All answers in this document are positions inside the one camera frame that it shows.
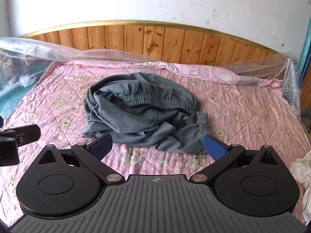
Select wooden headboard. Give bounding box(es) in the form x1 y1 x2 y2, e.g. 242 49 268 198
21 20 280 66

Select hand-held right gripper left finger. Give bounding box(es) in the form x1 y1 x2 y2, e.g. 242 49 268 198
36 133 122 184

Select grey pants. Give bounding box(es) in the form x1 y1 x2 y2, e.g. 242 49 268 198
82 72 209 155

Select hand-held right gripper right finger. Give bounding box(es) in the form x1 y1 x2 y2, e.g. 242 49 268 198
189 135 280 183

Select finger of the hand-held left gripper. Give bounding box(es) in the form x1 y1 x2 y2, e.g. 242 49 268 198
0 137 20 167
0 124 41 148

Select crumpled clear plastic bag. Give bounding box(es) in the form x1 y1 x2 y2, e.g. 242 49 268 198
20 76 37 88

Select teal blue pole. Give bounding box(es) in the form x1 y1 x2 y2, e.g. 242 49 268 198
298 17 311 83

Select clear bubble wrap sheet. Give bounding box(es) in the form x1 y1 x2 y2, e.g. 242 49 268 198
0 37 303 117

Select cardboard box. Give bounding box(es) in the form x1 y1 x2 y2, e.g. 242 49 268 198
0 53 26 80

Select pink bear print blanket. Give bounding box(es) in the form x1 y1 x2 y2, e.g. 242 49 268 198
0 59 311 226

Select white crumpled cloth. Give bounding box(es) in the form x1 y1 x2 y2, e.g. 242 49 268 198
290 150 311 214

